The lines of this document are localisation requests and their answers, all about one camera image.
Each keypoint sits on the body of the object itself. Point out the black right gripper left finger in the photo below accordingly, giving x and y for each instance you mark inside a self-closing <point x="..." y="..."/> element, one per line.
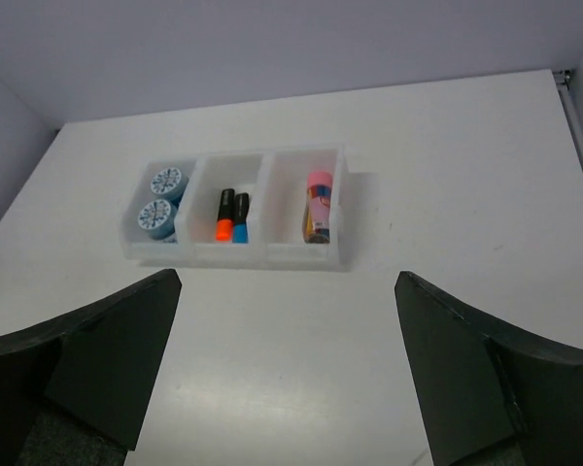
<point x="75" y="389"/>

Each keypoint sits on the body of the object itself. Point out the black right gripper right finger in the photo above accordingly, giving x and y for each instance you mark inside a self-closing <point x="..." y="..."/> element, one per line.
<point x="490" y="393"/>

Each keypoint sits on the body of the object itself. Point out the blue cleaning gel jar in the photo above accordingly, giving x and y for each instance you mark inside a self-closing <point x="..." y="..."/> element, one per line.
<point x="169" y="184"/>
<point x="157" y="219"/>

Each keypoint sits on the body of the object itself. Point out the orange highlighter with black cap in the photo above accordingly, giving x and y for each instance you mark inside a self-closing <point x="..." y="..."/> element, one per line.
<point x="225" y="216"/>

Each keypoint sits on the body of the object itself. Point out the blue highlighter with black cap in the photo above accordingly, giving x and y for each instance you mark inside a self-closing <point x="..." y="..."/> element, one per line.
<point x="240" y="233"/>

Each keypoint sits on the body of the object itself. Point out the pink tube of coloured pens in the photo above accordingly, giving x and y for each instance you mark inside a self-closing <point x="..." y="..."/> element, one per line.
<point x="316" y="229"/>

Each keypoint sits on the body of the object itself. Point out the clear three-compartment plastic organizer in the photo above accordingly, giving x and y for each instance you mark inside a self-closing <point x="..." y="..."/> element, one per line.
<point x="278" y="209"/>

